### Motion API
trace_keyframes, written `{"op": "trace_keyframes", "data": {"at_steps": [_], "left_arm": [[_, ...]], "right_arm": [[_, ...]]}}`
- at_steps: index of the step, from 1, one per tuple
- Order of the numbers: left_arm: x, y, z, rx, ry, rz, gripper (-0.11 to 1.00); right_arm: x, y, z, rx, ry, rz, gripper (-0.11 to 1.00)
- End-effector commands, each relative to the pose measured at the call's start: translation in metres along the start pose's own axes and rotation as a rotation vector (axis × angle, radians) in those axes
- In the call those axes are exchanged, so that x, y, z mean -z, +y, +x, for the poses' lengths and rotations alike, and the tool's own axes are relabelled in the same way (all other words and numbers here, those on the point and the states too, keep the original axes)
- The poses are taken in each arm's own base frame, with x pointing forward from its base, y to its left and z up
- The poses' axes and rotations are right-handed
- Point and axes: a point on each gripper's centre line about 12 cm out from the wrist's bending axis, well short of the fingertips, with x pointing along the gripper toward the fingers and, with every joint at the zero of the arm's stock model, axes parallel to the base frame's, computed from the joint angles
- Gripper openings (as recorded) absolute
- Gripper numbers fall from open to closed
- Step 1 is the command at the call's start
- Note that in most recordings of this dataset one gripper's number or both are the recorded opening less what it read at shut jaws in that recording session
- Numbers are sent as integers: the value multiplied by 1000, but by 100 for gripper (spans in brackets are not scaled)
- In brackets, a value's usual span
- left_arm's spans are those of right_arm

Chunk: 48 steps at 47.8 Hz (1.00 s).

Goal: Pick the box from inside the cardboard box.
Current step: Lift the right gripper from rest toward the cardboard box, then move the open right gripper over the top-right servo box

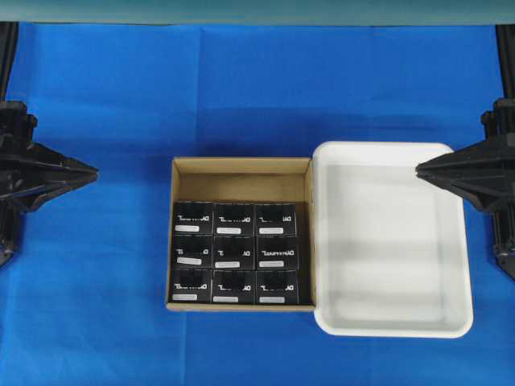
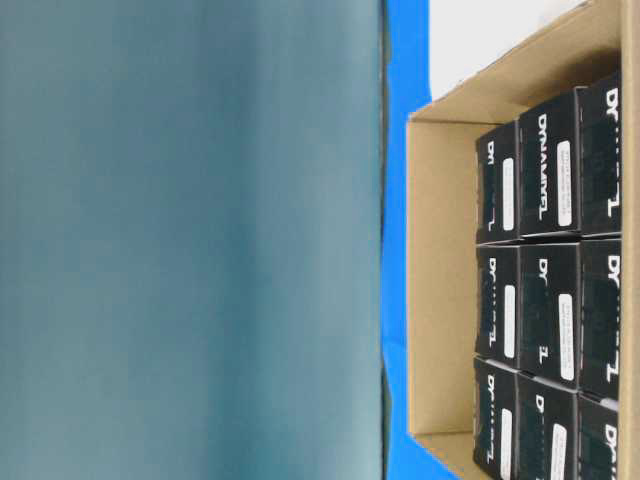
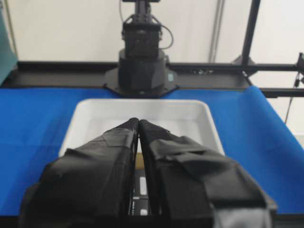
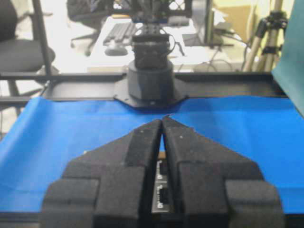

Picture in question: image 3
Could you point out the black aluminium frame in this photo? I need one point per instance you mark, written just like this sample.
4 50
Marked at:
184 76

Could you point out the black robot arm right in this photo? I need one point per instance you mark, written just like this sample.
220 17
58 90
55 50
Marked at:
142 61

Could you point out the white plastic tray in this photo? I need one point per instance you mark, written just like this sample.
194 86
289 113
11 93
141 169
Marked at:
93 117

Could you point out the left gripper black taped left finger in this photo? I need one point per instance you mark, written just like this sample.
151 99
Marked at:
88 187

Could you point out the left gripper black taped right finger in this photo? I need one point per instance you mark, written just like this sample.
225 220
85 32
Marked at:
192 186

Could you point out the blue table cloth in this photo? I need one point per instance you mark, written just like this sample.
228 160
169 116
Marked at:
33 123

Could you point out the black Dynamixel box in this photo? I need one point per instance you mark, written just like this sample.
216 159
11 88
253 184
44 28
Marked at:
140 205

